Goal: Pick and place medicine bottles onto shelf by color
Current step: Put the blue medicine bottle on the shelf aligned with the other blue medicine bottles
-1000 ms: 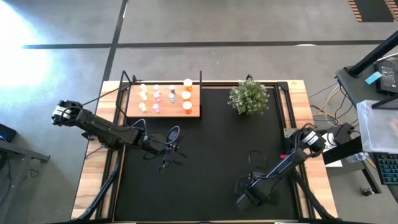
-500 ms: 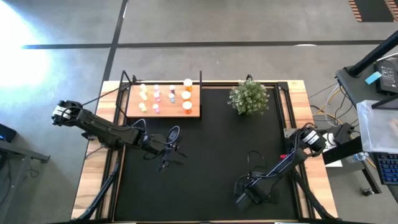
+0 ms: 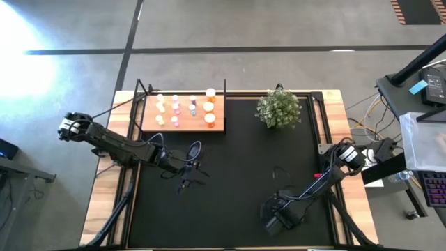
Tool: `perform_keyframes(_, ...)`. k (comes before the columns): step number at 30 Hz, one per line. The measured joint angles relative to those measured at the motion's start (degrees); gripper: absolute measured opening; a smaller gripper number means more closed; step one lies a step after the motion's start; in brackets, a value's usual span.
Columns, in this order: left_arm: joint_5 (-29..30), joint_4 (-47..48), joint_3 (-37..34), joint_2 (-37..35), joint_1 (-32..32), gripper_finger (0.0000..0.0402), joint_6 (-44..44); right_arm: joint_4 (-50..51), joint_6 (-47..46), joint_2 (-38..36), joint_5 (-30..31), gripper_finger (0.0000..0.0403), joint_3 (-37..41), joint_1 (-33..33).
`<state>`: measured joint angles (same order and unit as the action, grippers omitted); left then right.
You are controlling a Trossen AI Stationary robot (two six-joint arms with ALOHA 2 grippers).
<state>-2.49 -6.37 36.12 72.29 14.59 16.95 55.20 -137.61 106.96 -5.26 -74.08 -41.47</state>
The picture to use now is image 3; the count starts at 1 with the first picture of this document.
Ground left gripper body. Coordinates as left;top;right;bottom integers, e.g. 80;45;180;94
179;160;203;183

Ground blue paper note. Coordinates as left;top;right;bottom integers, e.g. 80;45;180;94
408;79;429;96

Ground black aluminium rig frame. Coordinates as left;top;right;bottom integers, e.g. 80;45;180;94
79;78;380;251

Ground black side stand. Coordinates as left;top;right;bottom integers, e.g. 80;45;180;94
360;137;429;219

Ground backlit keyboard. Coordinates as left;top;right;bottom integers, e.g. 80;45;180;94
417;169;446;209

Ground green potted plant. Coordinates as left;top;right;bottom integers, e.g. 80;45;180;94
254;83;303;130

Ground clear plastic bag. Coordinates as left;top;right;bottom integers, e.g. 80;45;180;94
399;111;446;174

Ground black electronic device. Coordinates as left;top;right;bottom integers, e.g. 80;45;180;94
420;66;446;107

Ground black side desk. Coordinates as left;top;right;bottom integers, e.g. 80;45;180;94
0;137;57;184

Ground white paper sheet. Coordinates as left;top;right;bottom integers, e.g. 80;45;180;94
360;149;385;188

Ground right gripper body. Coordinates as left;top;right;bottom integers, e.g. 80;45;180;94
259;195;305;236

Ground wooden shelf black frame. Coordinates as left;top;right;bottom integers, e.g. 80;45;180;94
130;78;228;133

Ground black pole stand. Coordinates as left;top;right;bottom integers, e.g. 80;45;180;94
390;33;446;86

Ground clear water bottle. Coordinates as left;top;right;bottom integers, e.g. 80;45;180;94
387;169;415;185

